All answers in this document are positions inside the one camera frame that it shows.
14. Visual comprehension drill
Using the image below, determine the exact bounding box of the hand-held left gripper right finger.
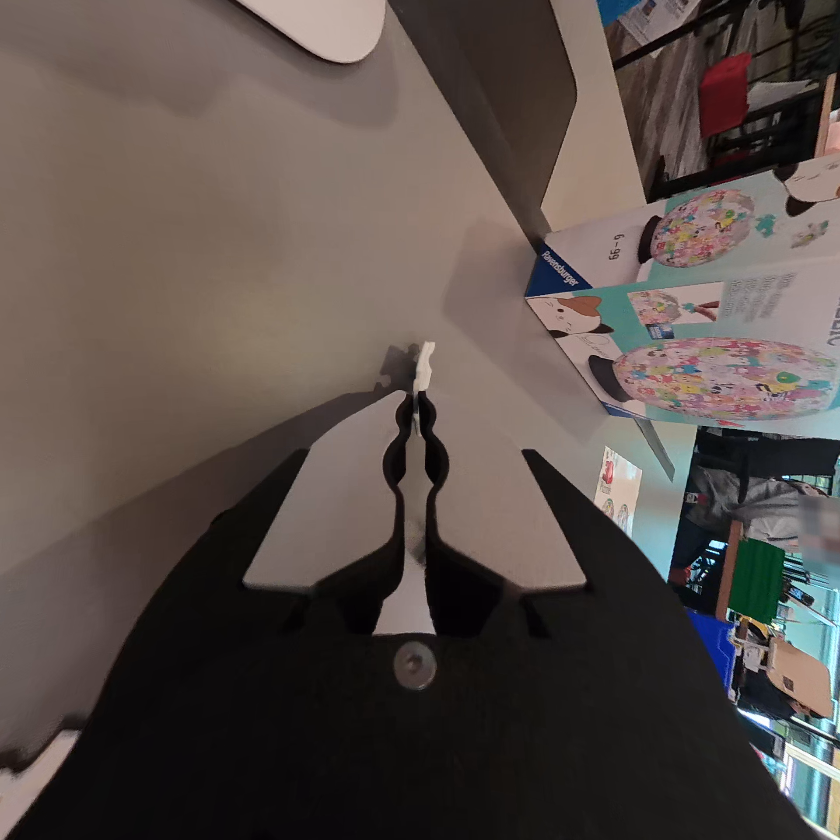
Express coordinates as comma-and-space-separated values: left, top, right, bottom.
417, 391, 587, 636

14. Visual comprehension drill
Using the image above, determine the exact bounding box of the instruction leaflet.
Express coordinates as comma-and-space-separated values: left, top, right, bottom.
594, 446, 643, 540

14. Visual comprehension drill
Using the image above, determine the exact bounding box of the blue plastic bin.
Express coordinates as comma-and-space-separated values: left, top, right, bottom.
686, 607, 737, 703

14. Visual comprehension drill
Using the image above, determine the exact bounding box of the single white puzzle piece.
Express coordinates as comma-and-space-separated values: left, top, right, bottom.
412, 341, 438, 437

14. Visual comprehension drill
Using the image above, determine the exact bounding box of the printed paper sheet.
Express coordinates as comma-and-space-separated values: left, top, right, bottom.
620, 0, 700, 42

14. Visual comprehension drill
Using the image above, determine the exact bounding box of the green panel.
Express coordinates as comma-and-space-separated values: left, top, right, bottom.
731, 538, 786, 624

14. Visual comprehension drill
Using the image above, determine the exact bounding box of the red chair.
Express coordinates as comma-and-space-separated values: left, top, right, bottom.
699, 52, 753, 139

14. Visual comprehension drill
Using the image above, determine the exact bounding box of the white tablet stand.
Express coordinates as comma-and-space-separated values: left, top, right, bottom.
230, 0, 387, 64

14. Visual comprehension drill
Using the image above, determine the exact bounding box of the beige board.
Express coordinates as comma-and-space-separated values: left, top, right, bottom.
768, 640, 834, 718

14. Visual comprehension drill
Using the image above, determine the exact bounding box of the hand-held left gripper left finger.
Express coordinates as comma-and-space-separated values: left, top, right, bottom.
243, 390, 421, 635

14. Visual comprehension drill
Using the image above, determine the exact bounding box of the colourful puzzle box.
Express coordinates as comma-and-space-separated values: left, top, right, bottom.
525, 154, 840, 422

